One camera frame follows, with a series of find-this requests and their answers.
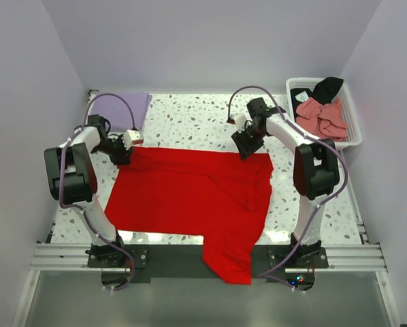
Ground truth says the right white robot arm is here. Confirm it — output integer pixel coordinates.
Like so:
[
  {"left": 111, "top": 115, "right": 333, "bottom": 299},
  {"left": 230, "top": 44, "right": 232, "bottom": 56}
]
[{"left": 227, "top": 97, "right": 340, "bottom": 268}]

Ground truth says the pink t shirt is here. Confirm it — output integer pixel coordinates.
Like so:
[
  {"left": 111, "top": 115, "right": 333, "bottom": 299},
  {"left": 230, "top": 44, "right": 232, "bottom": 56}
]
[{"left": 295, "top": 98, "right": 348, "bottom": 142}]

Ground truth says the aluminium frame rail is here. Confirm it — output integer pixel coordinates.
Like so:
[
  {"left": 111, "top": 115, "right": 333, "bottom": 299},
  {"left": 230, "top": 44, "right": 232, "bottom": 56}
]
[{"left": 30, "top": 243, "right": 387, "bottom": 272}]

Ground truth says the black t shirt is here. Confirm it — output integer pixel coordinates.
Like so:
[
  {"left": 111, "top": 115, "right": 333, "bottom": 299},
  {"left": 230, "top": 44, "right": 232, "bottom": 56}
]
[{"left": 286, "top": 77, "right": 344, "bottom": 112}]

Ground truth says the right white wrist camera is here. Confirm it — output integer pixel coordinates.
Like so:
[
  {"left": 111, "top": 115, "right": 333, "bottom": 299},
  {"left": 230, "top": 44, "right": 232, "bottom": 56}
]
[{"left": 233, "top": 114, "right": 248, "bottom": 133}]

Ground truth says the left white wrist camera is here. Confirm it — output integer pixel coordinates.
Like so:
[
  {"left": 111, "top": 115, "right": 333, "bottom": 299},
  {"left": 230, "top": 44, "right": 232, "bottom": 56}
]
[{"left": 123, "top": 129, "right": 144, "bottom": 149}]

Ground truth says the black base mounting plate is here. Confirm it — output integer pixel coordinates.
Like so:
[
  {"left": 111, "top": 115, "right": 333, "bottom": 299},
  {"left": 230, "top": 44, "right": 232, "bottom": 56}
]
[{"left": 86, "top": 245, "right": 329, "bottom": 290}]

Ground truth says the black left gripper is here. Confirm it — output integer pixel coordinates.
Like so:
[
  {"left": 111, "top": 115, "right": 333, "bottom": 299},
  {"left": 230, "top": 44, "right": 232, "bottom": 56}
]
[{"left": 93, "top": 134, "right": 134, "bottom": 166}]

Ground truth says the white plastic laundry basket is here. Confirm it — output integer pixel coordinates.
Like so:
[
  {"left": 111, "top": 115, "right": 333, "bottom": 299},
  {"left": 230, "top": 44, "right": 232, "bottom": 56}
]
[{"left": 286, "top": 77, "right": 362, "bottom": 150}]

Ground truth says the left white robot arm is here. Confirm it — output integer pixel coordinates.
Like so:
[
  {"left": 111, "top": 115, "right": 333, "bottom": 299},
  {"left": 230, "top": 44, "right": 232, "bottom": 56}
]
[{"left": 44, "top": 114, "right": 143, "bottom": 268}]

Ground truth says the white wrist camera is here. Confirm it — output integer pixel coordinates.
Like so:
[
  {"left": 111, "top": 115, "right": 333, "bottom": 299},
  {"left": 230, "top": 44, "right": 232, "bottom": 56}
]
[
  {"left": 233, "top": 114, "right": 248, "bottom": 133},
  {"left": 123, "top": 129, "right": 144, "bottom": 149}
]

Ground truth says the red t shirt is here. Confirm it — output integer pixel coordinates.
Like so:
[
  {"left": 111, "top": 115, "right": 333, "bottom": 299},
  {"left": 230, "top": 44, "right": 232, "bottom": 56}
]
[{"left": 105, "top": 148, "right": 273, "bottom": 285}]

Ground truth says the folded lilac t shirt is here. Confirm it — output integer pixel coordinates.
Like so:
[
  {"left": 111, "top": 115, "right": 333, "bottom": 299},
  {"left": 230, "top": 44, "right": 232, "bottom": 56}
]
[{"left": 89, "top": 92, "right": 152, "bottom": 132}]

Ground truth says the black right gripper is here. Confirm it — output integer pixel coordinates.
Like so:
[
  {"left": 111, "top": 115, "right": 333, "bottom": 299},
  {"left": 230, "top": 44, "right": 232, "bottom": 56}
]
[{"left": 231, "top": 125, "right": 267, "bottom": 161}]

